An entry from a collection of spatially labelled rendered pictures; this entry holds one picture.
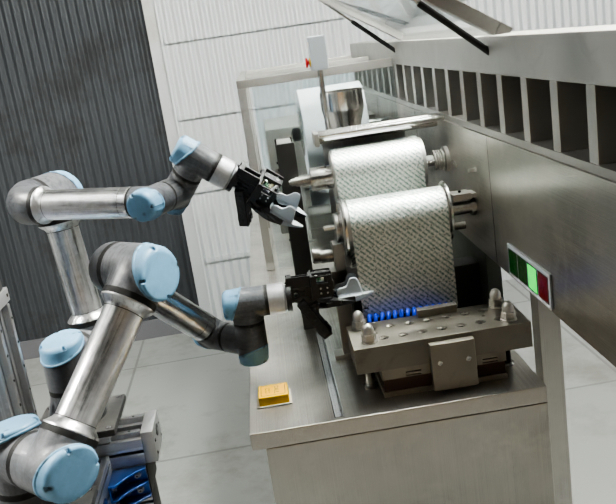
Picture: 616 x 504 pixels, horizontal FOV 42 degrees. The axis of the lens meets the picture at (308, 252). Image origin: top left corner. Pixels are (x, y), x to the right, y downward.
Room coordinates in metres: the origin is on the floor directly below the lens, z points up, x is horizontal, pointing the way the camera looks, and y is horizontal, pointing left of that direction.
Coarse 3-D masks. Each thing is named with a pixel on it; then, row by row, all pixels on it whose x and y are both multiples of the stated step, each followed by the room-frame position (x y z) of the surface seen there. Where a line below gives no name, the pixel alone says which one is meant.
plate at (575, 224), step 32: (448, 128) 2.12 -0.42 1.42; (480, 160) 1.83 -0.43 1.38; (512, 160) 1.59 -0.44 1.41; (544, 160) 1.40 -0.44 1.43; (480, 192) 1.85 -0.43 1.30; (512, 192) 1.60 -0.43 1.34; (544, 192) 1.41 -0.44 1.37; (576, 192) 1.26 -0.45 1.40; (608, 192) 1.14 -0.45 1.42; (480, 224) 1.88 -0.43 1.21; (512, 224) 1.62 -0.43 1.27; (544, 224) 1.42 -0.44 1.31; (576, 224) 1.27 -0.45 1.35; (608, 224) 1.14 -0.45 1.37; (544, 256) 1.44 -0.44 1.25; (576, 256) 1.28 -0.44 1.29; (608, 256) 1.15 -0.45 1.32; (576, 288) 1.29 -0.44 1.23; (608, 288) 1.16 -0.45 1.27; (576, 320) 1.30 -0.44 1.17; (608, 320) 1.16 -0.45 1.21; (608, 352) 1.17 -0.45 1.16
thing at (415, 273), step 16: (416, 240) 1.85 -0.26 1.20; (432, 240) 1.85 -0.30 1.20; (448, 240) 1.85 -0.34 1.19; (368, 256) 1.84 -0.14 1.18; (384, 256) 1.84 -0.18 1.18; (400, 256) 1.85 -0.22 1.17; (416, 256) 1.85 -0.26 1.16; (432, 256) 1.85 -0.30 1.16; (448, 256) 1.85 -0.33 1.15; (368, 272) 1.84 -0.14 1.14; (384, 272) 1.84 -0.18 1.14; (400, 272) 1.85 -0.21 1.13; (416, 272) 1.85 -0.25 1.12; (432, 272) 1.85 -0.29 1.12; (448, 272) 1.85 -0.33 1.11; (368, 288) 1.84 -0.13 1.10; (384, 288) 1.85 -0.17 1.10; (400, 288) 1.85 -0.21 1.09; (416, 288) 1.85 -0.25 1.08; (432, 288) 1.85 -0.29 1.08; (448, 288) 1.85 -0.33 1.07; (368, 304) 1.84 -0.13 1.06; (384, 304) 1.85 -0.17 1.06; (400, 304) 1.85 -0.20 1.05; (416, 304) 1.85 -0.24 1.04
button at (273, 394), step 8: (272, 384) 1.77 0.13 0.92; (280, 384) 1.76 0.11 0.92; (264, 392) 1.73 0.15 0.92; (272, 392) 1.72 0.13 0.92; (280, 392) 1.72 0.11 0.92; (288, 392) 1.75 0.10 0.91; (264, 400) 1.70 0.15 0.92; (272, 400) 1.70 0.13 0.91; (280, 400) 1.70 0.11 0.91; (288, 400) 1.71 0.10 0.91
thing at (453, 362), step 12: (468, 336) 1.65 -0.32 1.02; (432, 348) 1.63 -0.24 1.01; (444, 348) 1.63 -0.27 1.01; (456, 348) 1.63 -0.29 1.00; (468, 348) 1.63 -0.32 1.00; (432, 360) 1.63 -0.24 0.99; (444, 360) 1.63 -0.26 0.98; (456, 360) 1.63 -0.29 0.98; (468, 360) 1.63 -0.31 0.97; (432, 372) 1.63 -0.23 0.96; (444, 372) 1.63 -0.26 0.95; (456, 372) 1.63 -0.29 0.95; (468, 372) 1.63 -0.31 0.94; (444, 384) 1.63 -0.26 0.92; (456, 384) 1.63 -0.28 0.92; (468, 384) 1.63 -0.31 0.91
